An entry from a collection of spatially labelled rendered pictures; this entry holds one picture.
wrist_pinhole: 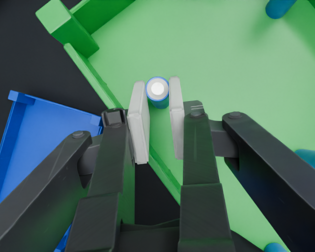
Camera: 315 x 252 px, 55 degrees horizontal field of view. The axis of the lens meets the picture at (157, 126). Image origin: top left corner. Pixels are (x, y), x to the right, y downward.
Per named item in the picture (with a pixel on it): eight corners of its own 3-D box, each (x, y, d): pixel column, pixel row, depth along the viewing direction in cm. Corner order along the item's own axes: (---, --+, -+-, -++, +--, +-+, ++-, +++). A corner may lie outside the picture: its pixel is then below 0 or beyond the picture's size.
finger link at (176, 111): (169, 110, 16) (183, 108, 15) (168, 76, 22) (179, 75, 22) (175, 161, 17) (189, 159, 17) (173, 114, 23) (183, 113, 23)
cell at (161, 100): (175, 101, 28) (175, 90, 21) (159, 113, 28) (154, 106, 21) (163, 85, 28) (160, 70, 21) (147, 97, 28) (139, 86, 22)
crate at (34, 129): (72, 245, 69) (59, 260, 61) (-9, 218, 70) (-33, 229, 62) (110, 119, 69) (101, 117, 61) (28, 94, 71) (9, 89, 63)
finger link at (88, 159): (132, 170, 15) (72, 177, 15) (137, 129, 20) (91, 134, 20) (126, 143, 14) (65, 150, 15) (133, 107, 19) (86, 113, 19)
